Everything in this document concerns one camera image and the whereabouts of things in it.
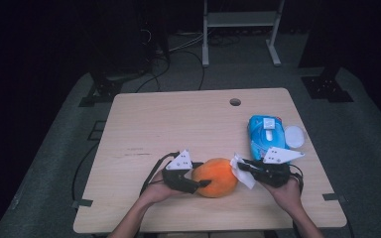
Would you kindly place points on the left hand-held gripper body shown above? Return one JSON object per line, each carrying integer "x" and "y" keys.
{"x": 178, "y": 175}

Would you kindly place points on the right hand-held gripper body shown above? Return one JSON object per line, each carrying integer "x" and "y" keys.
{"x": 273, "y": 172}

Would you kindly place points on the white wet wipe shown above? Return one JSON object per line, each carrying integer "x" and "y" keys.
{"x": 244, "y": 180}

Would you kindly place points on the orange plush toy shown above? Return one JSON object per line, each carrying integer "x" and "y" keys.
{"x": 216, "y": 178}

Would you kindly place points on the blue wet wipe pack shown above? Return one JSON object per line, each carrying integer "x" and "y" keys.
{"x": 264, "y": 135}

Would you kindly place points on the person's left hand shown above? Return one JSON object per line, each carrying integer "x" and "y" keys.
{"x": 158, "y": 191}

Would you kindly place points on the person's right hand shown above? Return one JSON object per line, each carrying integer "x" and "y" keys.
{"x": 286, "y": 198}

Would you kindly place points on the white round lid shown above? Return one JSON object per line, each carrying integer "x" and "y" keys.
{"x": 294, "y": 136}

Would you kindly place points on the grey tape strip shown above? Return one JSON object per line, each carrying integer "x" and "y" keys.
{"x": 333, "y": 197}
{"x": 82, "y": 202}

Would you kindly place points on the black stand base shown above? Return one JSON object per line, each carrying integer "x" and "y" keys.
{"x": 325, "y": 89}
{"x": 107, "y": 89}

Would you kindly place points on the white metal stand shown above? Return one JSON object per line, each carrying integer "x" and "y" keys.
{"x": 241, "y": 19}

